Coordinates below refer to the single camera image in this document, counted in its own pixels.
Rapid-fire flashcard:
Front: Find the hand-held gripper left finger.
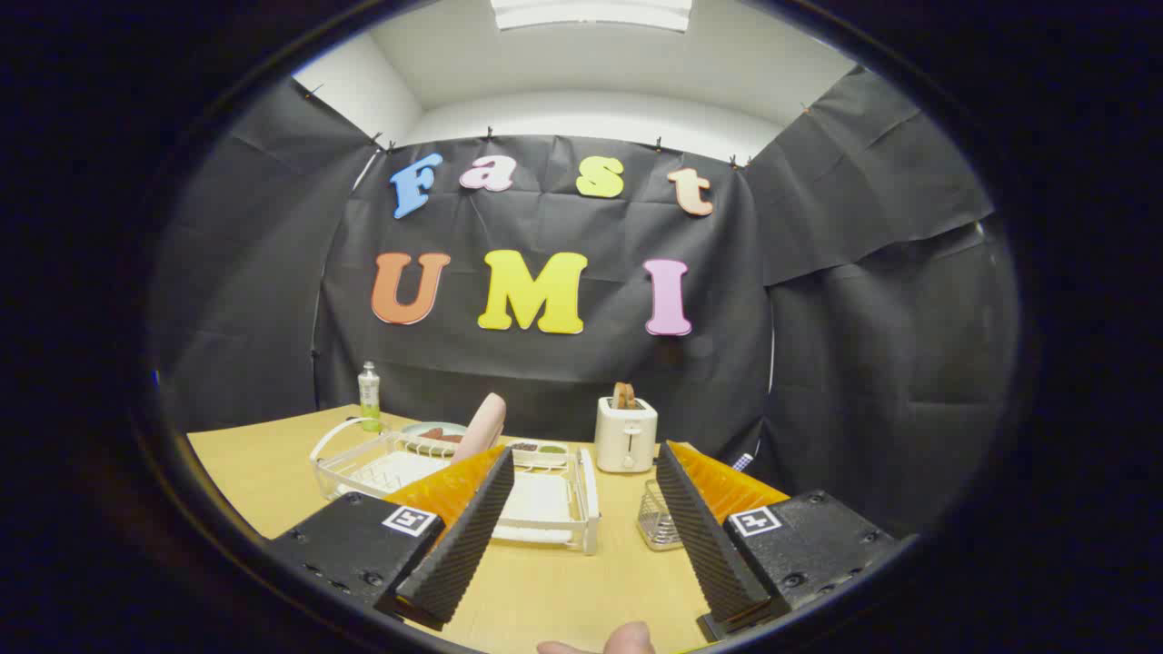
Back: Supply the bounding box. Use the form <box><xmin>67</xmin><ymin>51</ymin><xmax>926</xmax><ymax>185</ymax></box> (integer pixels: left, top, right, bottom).
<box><xmin>266</xmin><ymin>445</ymin><xmax>515</xmax><ymax>631</ymax></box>

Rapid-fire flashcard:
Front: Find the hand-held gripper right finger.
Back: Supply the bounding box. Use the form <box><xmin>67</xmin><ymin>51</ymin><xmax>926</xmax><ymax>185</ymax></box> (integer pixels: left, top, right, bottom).
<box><xmin>654</xmin><ymin>441</ymin><xmax>902</xmax><ymax>641</ymax></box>

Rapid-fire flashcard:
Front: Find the silver wire basket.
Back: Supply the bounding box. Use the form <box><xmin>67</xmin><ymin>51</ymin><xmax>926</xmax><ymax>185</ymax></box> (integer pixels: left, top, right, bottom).
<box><xmin>637</xmin><ymin>479</ymin><xmax>684</xmax><ymax>552</ymax></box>

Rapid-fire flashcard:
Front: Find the pink plate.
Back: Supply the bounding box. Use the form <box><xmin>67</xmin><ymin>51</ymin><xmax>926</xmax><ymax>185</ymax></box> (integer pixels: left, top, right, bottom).
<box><xmin>452</xmin><ymin>392</ymin><xmax>507</xmax><ymax>464</ymax></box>

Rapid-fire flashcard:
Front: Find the white wire dish rack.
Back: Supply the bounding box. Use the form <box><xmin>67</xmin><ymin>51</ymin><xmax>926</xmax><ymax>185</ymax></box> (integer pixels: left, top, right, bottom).
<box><xmin>309</xmin><ymin>416</ymin><xmax>602</xmax><ymax>557</ymax></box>

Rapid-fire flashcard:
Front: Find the pale green plate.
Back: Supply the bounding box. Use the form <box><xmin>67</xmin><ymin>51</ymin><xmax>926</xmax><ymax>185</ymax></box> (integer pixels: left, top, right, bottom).
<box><xmin>401</xmin><ymin>421</ymin><xmax>470</xmax><ymax>446</ymax></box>

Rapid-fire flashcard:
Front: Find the white ribbed drain mat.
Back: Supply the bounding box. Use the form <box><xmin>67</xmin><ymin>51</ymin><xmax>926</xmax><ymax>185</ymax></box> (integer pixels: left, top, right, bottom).
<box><xmin>345</xmin><ymin>450</ymin><xmax>573</xmax><ymax>544</ymax></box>

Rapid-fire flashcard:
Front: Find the white divided tray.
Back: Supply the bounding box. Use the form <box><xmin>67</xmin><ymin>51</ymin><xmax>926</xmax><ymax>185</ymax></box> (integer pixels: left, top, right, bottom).
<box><xmin>509</xmin><ymin>440</ymin><xmax>572</xmax><ymax>470</ymax></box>

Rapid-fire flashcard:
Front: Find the white toaster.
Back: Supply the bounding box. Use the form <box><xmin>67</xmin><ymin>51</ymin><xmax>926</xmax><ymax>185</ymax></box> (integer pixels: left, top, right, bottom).
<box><xmin>594</xmin><ymin>396</ymin><xmax>659</xmax><ymax>474</ymax></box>

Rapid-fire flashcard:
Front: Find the green liquid bottle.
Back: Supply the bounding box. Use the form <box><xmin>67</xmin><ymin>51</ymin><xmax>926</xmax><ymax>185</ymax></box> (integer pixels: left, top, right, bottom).
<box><xmin>357</xmin><ymin>361</ymin><xmax>383</xmax><ymax>433</ymax></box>

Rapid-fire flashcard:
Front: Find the black backdrop cloth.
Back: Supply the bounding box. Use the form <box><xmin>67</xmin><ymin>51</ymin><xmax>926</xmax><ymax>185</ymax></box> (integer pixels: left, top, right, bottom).
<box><xmin>150</xmin><ymin>65</ymin><xmax>1020</xmax><ymax>537</ymax></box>

